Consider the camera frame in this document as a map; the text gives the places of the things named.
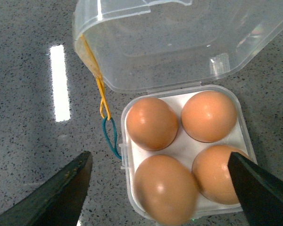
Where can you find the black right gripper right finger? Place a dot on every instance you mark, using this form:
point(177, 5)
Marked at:
point(259, 192)

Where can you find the teal rubber band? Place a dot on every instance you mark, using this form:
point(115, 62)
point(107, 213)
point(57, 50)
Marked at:
point(112, 145)

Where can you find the brown egg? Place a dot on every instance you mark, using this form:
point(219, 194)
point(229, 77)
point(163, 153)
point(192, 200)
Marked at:
point(213, 176)
point(209, 116)
point(166, 190)
point(152, 124)

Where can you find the clear plastic egg box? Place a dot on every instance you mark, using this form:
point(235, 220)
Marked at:
point(170, 49)

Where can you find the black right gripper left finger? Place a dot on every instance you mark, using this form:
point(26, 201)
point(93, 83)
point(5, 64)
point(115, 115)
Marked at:
point(58, 202)

